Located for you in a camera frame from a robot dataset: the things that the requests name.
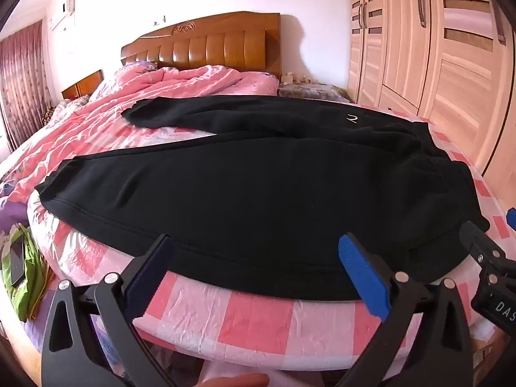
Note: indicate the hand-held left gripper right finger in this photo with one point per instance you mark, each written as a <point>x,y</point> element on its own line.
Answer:
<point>363,276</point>

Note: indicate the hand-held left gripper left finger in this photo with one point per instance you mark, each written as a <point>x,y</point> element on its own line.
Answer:
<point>151,268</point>

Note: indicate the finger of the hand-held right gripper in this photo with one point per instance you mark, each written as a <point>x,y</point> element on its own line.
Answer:
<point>483,250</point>
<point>512,218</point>

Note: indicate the black pants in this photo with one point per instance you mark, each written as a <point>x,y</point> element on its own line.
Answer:
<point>242,193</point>

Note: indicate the person's left hand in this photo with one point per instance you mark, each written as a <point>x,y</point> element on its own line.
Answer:
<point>238,381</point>

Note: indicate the pink checkered bed sheet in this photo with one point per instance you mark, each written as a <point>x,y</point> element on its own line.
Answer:
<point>242,330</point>

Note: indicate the green bag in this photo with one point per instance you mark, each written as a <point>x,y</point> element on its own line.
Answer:
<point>34,274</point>

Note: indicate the dark tablet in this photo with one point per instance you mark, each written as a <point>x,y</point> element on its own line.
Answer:
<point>17,262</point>

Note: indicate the light wooden wardrobe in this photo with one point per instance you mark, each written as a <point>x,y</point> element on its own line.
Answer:
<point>443,88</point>

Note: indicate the purple cloth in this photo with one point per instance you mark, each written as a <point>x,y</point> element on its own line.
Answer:
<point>12,213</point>

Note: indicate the pink quilt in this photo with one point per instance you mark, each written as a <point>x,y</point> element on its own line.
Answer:
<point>80,129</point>

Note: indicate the floral covered nightstand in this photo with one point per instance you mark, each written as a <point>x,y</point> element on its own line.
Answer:
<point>314,90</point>

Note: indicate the wooden nightstand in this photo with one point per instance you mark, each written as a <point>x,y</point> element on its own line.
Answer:
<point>84,84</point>

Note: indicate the small items on nightstand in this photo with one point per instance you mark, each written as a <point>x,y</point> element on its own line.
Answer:
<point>290,77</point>

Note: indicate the patterned red curtain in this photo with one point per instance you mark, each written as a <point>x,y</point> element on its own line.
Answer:
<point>20,84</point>

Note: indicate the wooden headboard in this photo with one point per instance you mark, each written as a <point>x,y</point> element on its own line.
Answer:
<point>209,44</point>

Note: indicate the white air conditioner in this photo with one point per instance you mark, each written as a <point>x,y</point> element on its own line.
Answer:
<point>62,14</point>

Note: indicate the wall switch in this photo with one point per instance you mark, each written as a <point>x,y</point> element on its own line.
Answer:
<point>159,20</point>

